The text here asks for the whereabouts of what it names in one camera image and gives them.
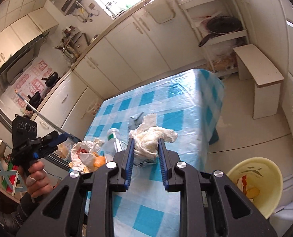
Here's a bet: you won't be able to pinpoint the yellow trash bin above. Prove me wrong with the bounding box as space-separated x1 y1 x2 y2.
227 157 283 219

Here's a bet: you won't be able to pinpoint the white base cabinets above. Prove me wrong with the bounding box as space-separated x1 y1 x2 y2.
34 0 206 139

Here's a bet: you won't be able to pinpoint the orange peel pile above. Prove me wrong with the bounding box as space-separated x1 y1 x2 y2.
68 151 107 173

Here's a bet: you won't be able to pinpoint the white tissue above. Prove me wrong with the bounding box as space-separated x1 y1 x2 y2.
128 113 178 158

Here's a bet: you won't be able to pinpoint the white paper with red print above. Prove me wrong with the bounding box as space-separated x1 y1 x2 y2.
70 137 104 162

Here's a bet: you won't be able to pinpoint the person's left hand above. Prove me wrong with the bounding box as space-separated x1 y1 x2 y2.
17 161 53 198

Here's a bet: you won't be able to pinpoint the blue checkered plastic tablecloth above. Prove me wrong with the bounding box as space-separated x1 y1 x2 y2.
85 69 224 236

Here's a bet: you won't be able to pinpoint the floral waste basket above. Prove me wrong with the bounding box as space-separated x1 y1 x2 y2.
86 98 103 116

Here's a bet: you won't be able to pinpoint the floral bag with trash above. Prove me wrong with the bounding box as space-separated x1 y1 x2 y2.
54 140 74 162

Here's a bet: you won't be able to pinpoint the black frying pan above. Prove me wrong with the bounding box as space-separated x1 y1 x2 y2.
198 16 242 47

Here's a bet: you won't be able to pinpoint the clear plastic bottle green label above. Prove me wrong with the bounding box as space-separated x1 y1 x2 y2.
101 128 127 163

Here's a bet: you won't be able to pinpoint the white small stool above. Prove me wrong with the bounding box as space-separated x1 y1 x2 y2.
233 44 284 119

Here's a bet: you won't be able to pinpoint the white storage rack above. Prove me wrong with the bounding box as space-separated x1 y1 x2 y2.
178 0 250 79

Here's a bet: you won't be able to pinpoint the small blue drink carton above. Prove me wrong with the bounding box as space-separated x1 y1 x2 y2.
134 154 158 167

